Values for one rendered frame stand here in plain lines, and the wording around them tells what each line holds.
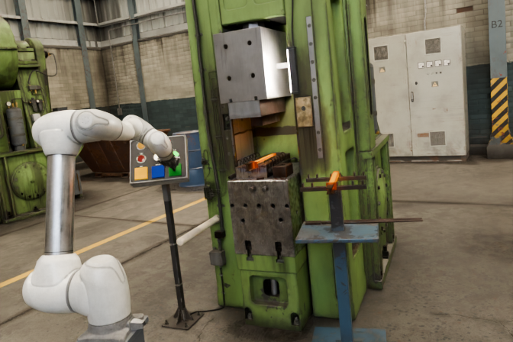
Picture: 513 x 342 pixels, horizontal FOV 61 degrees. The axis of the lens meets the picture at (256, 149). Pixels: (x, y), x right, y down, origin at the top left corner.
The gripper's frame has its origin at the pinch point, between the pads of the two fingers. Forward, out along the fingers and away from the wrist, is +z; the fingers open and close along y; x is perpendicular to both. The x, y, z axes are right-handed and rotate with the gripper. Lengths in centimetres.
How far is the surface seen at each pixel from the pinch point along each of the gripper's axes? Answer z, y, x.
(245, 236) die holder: 21, 37, -40
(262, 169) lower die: 2, 51, -7
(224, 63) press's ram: -24, 36, 51
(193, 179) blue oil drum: 436, -51, 149
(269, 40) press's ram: -28, 63, 60
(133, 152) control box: 5.2, -24.9, 14.3
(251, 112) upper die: -14, 48, 23
